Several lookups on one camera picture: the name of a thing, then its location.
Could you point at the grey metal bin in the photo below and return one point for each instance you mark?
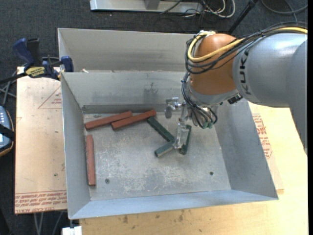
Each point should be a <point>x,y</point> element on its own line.
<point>146,170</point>

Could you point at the black cylinder on white bracket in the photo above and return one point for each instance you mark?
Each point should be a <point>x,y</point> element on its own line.
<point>234,99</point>

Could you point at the red-brown flat block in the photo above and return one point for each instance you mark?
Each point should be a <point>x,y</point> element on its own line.
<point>133,119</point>
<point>107,120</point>
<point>90,160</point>

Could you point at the brown cardboard board, red print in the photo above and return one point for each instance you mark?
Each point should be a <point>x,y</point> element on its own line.
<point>39,141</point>

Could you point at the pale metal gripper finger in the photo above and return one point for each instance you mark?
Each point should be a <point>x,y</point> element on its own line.
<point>169,110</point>
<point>179,136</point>

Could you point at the dark green flat block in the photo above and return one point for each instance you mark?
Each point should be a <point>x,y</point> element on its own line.
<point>187,141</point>
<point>160,129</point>
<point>163,150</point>

